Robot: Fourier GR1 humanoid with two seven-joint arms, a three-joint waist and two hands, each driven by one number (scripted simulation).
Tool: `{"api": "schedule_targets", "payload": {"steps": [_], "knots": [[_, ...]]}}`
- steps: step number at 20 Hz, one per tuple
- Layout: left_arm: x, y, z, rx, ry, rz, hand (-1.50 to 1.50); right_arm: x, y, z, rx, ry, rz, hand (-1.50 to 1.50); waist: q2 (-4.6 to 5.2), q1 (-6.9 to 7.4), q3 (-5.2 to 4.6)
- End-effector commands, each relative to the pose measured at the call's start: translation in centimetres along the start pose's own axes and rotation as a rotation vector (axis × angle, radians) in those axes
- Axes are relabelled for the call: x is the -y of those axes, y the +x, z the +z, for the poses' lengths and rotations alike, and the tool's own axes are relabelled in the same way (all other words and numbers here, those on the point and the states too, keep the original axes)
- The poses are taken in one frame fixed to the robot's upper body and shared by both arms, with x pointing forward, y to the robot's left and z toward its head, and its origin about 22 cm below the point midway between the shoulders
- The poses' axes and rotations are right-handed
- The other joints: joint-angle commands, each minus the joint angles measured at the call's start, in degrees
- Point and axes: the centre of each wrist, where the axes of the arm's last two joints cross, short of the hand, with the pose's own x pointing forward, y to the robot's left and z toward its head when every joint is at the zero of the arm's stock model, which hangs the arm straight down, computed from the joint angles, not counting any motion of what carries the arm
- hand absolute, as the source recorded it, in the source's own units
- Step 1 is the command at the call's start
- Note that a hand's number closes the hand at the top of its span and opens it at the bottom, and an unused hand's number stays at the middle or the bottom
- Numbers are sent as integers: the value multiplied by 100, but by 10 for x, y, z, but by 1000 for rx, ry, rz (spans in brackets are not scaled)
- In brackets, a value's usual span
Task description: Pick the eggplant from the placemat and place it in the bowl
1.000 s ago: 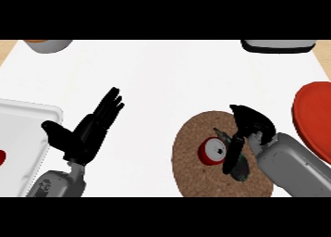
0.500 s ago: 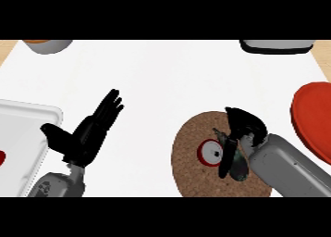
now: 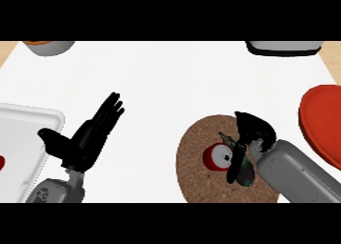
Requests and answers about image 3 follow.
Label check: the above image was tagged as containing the round brown cork placemat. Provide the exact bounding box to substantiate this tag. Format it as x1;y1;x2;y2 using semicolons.
175;114;282;204

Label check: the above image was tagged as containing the red can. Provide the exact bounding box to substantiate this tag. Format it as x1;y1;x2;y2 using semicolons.
201;142;235;173

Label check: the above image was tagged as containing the grey cup with orange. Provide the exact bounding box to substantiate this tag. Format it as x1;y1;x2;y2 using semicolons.
21;41;77;57

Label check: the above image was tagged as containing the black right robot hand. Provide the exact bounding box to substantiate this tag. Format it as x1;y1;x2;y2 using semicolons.
226;111;279;185

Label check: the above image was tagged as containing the white rectangular tray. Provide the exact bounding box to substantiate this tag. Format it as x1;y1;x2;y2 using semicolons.
0;102;67;204

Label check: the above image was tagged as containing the red bowl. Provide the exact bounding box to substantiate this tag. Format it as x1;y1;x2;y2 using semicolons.
297;84;341;175

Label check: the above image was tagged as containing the grey and black appliance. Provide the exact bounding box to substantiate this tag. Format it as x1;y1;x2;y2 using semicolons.
244;41;326;58

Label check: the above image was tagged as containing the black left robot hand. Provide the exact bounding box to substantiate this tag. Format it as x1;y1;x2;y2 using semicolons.
37;91;127;173

